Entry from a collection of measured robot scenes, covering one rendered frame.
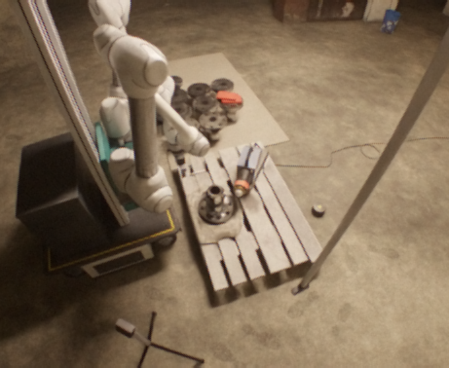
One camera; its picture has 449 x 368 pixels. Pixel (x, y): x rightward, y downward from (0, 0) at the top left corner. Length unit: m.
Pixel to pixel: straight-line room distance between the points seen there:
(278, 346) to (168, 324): 0.71
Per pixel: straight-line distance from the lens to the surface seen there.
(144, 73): 0.90
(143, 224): 1.92
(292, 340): 1.98
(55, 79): 1.24
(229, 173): 2.34
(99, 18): 1.52
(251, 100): 3.38
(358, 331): 2.13
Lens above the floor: 1.91
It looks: 51 degrees down
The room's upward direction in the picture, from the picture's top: straight up
